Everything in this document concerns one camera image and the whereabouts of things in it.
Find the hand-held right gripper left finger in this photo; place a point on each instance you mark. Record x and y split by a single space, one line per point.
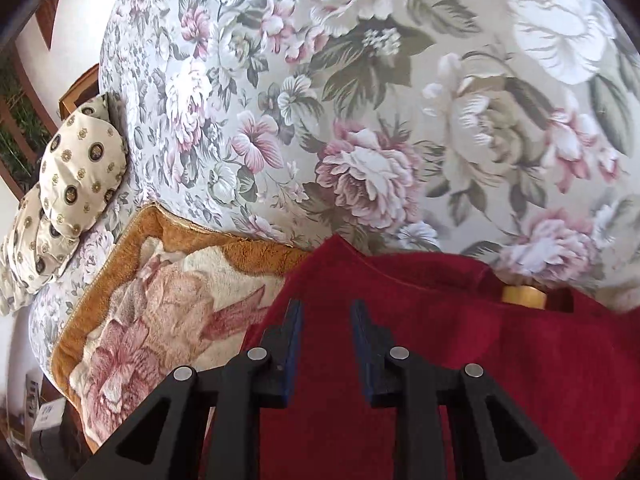
295 345

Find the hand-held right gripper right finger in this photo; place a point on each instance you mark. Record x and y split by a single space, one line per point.
361 350

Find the dark red sweater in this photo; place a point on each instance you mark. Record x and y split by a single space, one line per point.
500 360

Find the brown cream fleece blanket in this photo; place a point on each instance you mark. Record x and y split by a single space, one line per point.
150 310

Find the floral upholstered sofa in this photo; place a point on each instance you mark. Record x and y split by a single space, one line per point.
350 110

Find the white cardboard box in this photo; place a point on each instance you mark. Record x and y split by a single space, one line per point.
47 415

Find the cream medallion print cushion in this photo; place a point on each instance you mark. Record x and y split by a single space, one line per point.
35 255
85 165

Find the wooden chair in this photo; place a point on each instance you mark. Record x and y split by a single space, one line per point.
80 87

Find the wooden window frame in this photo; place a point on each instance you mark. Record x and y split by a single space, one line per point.
30 95

